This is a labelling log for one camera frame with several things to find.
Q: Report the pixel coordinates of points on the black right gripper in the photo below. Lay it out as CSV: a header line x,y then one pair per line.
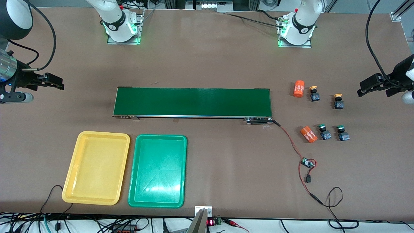
x,y
23,79

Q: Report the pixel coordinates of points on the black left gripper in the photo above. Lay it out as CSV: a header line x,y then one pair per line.
x,y
398,78

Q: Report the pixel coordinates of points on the yellow push button switch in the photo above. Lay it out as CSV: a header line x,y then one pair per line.
x,y
339,103
314,95

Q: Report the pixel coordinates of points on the green push button switch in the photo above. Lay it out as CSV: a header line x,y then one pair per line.
x,y
343,135
324,134

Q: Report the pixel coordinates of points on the orange 4680 battery cylinder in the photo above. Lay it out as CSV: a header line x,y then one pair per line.
x,y
308,134
299,88

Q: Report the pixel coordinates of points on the yellow plastic tray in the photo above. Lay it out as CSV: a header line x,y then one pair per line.
x,y
97,168

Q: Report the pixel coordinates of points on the small controller circuit board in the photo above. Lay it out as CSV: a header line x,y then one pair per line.
x,y
307,163

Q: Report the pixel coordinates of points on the green plastic tray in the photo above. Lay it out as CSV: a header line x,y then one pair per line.
x,y
158,171

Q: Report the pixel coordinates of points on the green conveyor belt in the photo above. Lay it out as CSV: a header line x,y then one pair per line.
x,y
194,102

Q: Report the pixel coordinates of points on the black power strip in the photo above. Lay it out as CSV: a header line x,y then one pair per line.
x,y
124,229

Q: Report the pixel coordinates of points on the grey box with white lights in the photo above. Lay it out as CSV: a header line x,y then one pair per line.
x,y
208,5

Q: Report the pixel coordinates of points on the red clip lead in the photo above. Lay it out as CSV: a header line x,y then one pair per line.
x,y
234,223

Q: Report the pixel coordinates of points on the red digit display module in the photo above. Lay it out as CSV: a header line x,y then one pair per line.
x,y
212,222

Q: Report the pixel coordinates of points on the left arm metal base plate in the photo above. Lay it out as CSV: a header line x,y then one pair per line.
x,y
307,45

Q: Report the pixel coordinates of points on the silver camera mount bracket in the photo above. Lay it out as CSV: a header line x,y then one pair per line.
x,y
200,220

